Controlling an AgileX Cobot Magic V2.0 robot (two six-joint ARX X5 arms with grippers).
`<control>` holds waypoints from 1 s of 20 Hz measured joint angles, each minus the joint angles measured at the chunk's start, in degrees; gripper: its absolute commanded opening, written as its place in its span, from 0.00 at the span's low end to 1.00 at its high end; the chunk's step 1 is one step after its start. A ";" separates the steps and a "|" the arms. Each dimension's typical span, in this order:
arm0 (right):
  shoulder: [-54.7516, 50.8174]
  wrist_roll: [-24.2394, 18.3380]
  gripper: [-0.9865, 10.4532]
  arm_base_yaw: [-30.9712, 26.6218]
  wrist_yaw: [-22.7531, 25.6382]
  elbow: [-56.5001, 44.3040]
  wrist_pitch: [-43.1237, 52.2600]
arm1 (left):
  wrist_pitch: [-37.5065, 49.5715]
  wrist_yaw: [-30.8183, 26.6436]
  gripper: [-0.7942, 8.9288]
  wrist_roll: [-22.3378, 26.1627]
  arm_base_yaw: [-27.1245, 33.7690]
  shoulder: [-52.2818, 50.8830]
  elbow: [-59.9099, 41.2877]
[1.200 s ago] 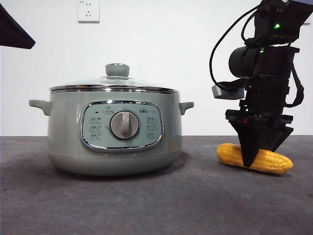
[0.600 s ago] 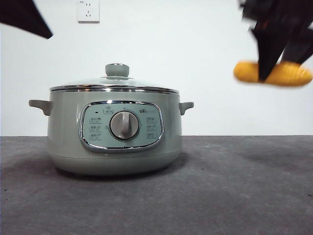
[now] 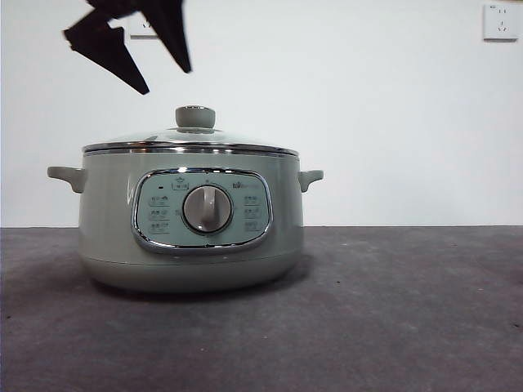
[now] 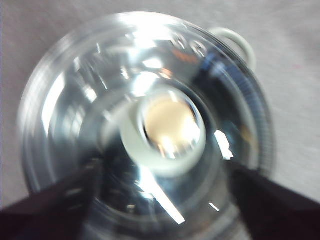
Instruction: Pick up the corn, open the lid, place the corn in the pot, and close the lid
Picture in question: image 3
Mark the white wall socket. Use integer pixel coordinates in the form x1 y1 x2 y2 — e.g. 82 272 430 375
482 2 520 42
129 16 161 40

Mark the glass lid with green knob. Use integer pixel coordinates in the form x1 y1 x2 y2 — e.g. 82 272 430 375
81 105 300 158

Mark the green electric cooking pot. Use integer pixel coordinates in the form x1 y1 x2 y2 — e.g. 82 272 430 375
46 150 325 294

